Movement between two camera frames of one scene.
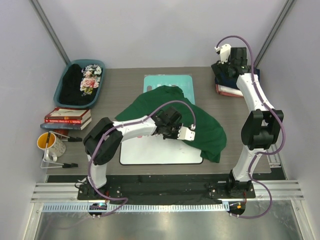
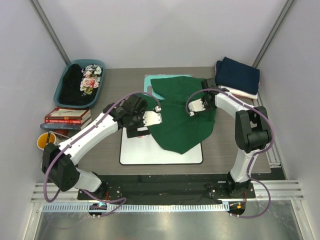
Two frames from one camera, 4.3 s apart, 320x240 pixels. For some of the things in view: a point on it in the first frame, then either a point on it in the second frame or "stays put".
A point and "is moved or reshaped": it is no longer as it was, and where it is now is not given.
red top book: (68, 113) stays put
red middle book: (68, 121) stays put
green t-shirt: (209, 135) is moved or reshaped
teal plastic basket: (80, 83) stays put
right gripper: (222, 69) → (206, 100)
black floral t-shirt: (80, 84) stays put
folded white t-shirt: (230, 90) stays put
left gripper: (172, 130) → (137, 131)
